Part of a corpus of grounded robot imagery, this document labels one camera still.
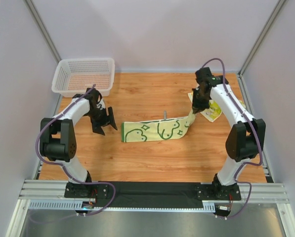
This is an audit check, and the aluminium left corner post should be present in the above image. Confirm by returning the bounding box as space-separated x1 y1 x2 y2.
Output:
23 0 62 63

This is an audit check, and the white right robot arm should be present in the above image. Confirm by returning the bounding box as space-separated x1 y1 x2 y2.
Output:
192 73 266 193

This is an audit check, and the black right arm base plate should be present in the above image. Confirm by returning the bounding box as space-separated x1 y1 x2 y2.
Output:
196 184 242 201

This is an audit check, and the white perforated plastic basket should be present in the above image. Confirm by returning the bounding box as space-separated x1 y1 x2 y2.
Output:
51 58 115 98

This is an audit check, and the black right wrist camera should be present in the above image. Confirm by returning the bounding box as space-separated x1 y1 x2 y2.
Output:
195 67 213 82

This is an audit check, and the aluminium front frame rail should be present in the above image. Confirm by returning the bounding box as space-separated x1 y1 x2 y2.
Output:
19 180 289 203

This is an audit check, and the aluminium corner post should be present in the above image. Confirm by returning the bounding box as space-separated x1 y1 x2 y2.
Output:
237 0 289 76
23 0 62 63

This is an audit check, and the green and cream patterned towel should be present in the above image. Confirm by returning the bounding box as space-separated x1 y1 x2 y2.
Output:
121 112 196 143

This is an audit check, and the grey slotted cable duct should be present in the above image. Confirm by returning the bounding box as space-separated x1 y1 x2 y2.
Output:
28 199 216 212

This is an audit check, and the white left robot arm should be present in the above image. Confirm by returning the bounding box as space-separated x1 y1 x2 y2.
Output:
35 86 118 185

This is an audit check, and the yellow and cream crumpled towel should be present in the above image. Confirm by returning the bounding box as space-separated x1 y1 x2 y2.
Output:
187 91 246 122

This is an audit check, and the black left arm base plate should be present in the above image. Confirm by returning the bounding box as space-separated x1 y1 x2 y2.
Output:
64 183 114 198

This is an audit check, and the aluminium right corner post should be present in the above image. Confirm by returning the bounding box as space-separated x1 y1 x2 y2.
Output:
237 0 289 76

